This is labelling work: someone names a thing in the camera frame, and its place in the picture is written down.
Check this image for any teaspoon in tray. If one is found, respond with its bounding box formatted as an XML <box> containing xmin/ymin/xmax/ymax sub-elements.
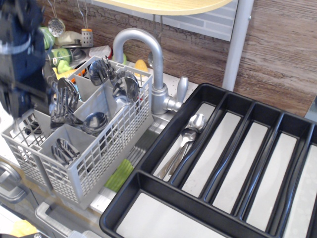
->
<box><xmin>157</xmin><ymin>114</ymin><xmax>207</xmax><ymax>179</ymax></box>
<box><xmin>168</xmin><ymin>128</ymin><xmax>198</xmax><ymax>176</ymax></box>

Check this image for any silver kitchen faucet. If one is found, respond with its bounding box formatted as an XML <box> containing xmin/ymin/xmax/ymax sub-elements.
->
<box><xmin>113</xmin><ymin>28</ymin><xmax>189</xmax><ymax>115</ymax></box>

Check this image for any teaspoon in tray upper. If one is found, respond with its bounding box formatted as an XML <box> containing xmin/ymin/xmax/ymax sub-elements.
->
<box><xmin>157</xmin><ymin>114</ymin><xmax>207</xmax><ymax>179</ymax></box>

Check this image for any yellow toy lemon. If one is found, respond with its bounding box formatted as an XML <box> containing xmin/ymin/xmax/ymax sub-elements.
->
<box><xmin>134</xmin><ymin>59</ymin><xmax>148</xmax><ymax>78</ymax></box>

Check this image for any large spoon back compartment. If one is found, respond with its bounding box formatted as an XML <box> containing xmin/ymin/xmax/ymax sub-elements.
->
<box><xmin>112</xmin><ymin>76</ymin><xmax>139</xmax><ymax>108</ymax></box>

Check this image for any light wooden shelf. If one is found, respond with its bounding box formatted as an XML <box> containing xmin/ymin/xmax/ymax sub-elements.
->
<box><xmin>92</xmin><ymin>0</ymin><xmax>231</xmax><ymax>16</ymax></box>

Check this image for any hanging perforated skimmer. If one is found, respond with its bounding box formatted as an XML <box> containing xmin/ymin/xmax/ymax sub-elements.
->
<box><xmin>47</xmin><ymin>0</ymin><xmax>65</xmax><ymax>38</ymax></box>

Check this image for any grey metal post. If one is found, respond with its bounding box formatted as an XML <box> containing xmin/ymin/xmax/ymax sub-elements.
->
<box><xmin>222</xmin><ymin>0</ymin><xmax>254</xmax><ymax>91</ymax></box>

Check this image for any spoons back left compartment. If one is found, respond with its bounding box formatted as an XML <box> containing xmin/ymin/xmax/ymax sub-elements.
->
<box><xmin>89</xmin><ymin>57</ymin><xmax>117</xmax><ymax>86</ymax></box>

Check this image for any teaspoon in tray lower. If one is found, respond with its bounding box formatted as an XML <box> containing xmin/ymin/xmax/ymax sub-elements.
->
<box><xmin>168</xmin><ymin>128</ymin><xmax>198</xmax><ymax>176</ymax></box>

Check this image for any green toy cabbage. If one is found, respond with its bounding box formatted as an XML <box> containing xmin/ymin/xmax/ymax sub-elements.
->
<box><xmin>40</xmin><ymin>26</ymin><xmax>55</xmax><ymax>50</ymax></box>

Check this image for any green labelled tin can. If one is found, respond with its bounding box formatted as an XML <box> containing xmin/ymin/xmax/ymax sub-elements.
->
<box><xmin>48</xmin><ymin>48</ymin><xmax>73</xmax><ymax>67</ymax></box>

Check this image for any black cutlery tray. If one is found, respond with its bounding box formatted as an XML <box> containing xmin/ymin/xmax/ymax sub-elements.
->
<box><xmin>100</xmin><ymin>84</ymin><xmax>317</xmax><ymax>238</ymax></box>

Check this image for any grey plastic cutlery basket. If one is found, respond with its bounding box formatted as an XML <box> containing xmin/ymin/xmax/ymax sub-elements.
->
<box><xmin>2</xmin><ymin>57</ymin><xmax>153</xmax><ymax>209</ymax></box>

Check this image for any large spoon compartment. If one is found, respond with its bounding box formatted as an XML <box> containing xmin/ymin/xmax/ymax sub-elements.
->
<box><xmin>112</xmin><ymin>76</ymin><xmax>139</xmax><ymax>108</ymax></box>
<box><xmin>73</xmin><ymin>112</ymin><xmax>108</xmax><ymax>135</ymax></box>

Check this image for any large spoon middle compartment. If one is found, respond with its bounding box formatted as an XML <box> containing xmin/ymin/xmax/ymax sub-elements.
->
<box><xmin>73</xmin><ymin>112</ymin><xmax>108</xmax><ymax>135</ymax></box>

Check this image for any green cloth sponge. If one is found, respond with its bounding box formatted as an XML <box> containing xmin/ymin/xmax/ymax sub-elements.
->
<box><xmin>104</xmin><ymin>159</ymin><xmax>134</xmax><ymax>192</ymax></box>

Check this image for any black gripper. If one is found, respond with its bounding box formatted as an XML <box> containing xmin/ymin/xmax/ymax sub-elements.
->
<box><xmin>0</xmin><ymin>29</ymin><xmax>53</xmax><ymax>118</ymax></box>

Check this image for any bundle of forks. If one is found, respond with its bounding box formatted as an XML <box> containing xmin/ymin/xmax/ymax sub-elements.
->
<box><xmin>50</xmin><ymin>78</ymin><xmax>82</xmax><ymax>129</ymax></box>

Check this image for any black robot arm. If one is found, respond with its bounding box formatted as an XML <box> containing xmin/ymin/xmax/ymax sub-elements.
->
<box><xmin>0</xmin><ymin>0</ymin><xmax>53</xmax><ymax>119</ymax></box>

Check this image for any small steel spoon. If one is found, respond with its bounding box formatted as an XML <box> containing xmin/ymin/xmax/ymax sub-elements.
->
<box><xmin>11</xmin><ymin>118</ymin><xmax>20</xmax><ymax>137</ymax></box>

